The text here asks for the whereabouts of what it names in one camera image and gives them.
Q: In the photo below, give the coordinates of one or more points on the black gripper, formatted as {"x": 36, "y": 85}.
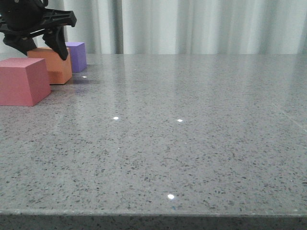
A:
{"x": 21, "y": 20}

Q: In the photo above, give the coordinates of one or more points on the orange foam cube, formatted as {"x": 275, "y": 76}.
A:
{"x": 59, "y": 71}

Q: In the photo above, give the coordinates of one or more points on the purple foam cube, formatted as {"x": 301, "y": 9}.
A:
{"x": 78, "y": 56}

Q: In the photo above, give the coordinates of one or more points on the red foam cube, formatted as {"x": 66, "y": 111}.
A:
{"x": 23, "y": 81}

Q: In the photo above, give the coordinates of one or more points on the pale green curtain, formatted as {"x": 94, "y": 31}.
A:
{"x": 188, "y": 26}

